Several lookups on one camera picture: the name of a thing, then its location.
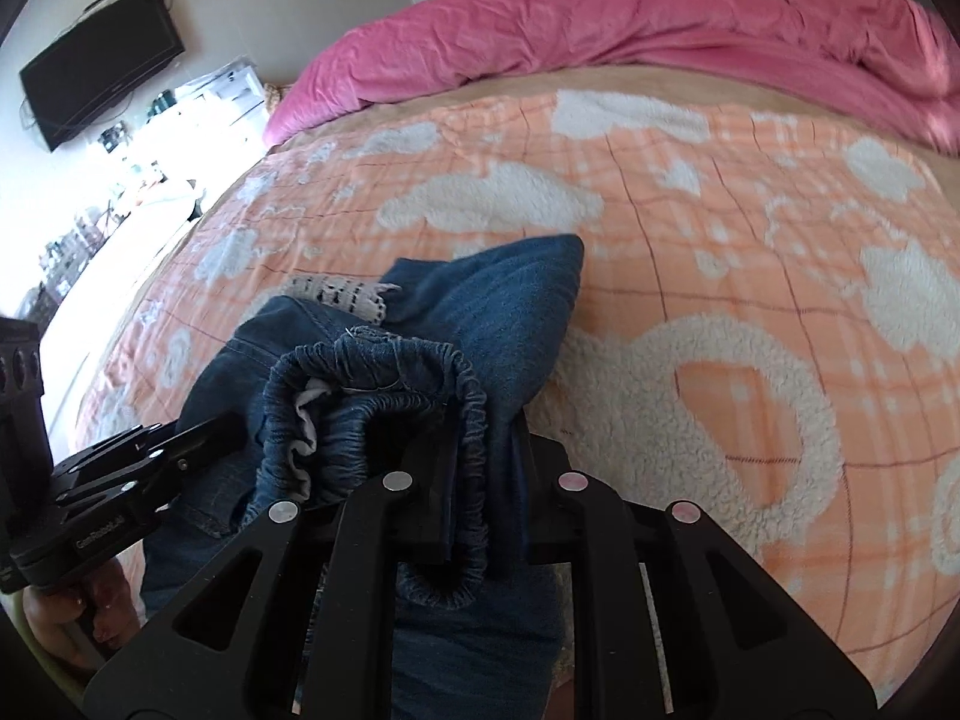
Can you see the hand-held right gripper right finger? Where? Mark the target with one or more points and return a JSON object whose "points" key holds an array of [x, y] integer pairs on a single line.
{"points": [[544, 510]]}

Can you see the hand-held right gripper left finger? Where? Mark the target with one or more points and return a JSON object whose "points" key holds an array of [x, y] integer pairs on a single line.
{"points": [[424, 510]]}

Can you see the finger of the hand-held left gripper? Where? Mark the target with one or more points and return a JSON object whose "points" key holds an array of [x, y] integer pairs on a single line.
{"points": [[165, 450]]}

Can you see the blue denim pants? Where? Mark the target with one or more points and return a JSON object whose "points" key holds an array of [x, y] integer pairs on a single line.
{"points": [[495, 300]]}

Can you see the person's left hand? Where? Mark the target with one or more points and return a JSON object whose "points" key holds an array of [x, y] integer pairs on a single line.
{"points": [[105, 611]]}

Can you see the cluttered white desk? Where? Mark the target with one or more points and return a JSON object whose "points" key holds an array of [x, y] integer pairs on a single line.
{"points": [[157, 165]]}

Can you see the orange plaid fleece blanket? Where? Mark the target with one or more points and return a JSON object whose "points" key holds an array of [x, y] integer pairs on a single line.
{"points": [[712, 277]]}

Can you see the black flat television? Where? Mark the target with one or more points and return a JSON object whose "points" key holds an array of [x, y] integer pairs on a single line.
{"points": [[97, 67]]}

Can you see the beige bed sheet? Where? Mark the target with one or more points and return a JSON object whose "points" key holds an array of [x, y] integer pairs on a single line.
{"points": [[675, 79]]}

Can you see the pink duvet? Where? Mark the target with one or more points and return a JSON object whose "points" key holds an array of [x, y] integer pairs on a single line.
{"points": [[600, 22]]}

